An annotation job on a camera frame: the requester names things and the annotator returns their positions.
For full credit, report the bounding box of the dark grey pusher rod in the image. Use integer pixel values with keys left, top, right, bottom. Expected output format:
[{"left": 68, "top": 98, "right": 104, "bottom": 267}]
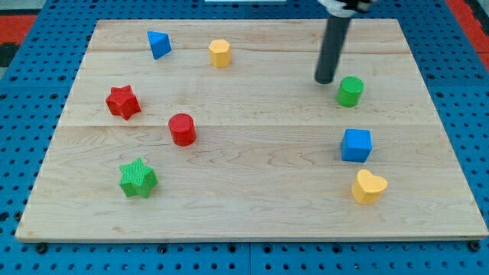
[{"left": 315, "top": 15, "right": 351, "bottom": 85}]

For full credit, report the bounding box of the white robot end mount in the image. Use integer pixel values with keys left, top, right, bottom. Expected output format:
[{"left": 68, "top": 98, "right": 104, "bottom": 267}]
[{"left": 318, "top": 0, "right": 377, "bottom": 18}]

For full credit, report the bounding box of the yellow hexagon block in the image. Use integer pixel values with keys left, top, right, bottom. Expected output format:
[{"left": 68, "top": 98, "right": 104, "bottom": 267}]
[{"left": 209, "top": 39, "right": 232, "bottom": 68}]

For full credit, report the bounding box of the green cylinder block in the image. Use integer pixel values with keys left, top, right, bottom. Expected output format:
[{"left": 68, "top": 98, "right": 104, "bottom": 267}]
[{"left": 336, "top": 76, "right": 364, "bottom": 108}]

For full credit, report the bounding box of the blue cube block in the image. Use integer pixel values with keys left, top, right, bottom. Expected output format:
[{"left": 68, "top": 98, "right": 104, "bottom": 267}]
[{"left": 340, "top": 128, "right": 373, "bottom": 163}]

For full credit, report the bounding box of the yellow heart block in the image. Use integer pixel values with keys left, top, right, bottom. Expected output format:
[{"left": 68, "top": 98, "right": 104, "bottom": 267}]
[{"left": 351, "top": 170, "right": 388, "bottom": 205}]

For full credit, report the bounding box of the blue triangle block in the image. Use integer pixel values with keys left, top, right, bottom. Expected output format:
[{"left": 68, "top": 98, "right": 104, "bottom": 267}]
[{"left": 147, "top": 31, "right": 172, "bottom": 60}]

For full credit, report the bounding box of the red cylinder block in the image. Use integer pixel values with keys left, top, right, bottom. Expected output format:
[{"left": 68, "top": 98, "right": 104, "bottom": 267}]
[{"left": 168, "top": 113, "right": 196, "bottom": 146}]

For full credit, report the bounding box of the red star block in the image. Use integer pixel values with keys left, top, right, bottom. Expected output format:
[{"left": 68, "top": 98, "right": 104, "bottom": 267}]
[{"left": 105, "top": 85, "right": 141, "bottom": 120}]

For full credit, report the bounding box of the green star block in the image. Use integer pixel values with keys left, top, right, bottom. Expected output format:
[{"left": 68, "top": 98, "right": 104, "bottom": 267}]
[{"left": 119, "top": 157, "right": 158, "bottom": 199}]

